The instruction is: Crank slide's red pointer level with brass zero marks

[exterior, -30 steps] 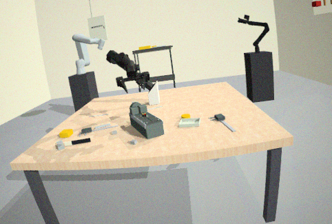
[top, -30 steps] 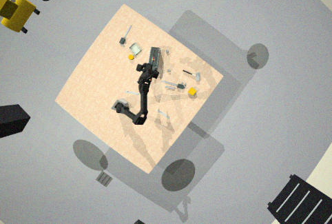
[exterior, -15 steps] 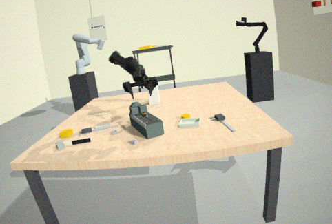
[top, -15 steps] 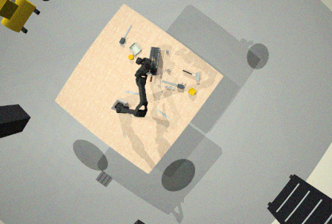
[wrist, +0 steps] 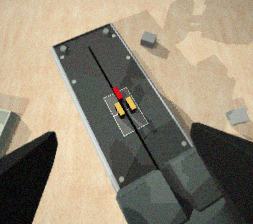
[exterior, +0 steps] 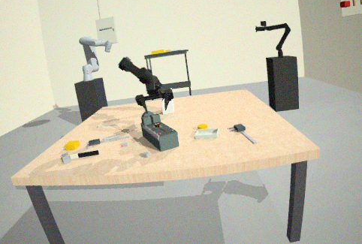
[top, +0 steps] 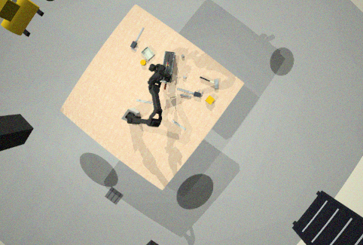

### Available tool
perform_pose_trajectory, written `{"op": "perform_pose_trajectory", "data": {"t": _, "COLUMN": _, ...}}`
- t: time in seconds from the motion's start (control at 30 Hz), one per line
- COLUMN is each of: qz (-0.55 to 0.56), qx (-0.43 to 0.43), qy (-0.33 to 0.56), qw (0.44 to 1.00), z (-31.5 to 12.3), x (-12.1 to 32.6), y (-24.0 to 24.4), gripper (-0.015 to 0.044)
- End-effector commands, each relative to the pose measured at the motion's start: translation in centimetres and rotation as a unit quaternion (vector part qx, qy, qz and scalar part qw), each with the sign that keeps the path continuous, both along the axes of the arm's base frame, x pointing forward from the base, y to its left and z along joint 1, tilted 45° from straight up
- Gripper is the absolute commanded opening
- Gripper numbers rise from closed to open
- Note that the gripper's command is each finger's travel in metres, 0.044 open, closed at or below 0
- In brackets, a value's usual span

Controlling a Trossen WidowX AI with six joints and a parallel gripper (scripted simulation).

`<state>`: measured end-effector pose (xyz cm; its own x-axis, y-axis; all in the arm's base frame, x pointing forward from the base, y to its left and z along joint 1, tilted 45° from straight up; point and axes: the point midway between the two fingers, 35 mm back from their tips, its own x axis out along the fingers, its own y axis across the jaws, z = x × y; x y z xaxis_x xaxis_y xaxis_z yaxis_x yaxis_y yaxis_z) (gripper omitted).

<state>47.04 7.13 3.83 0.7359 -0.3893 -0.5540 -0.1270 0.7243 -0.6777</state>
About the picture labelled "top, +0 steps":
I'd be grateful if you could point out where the yellow block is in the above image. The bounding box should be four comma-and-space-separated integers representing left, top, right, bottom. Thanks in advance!
206, 96, 215, 105

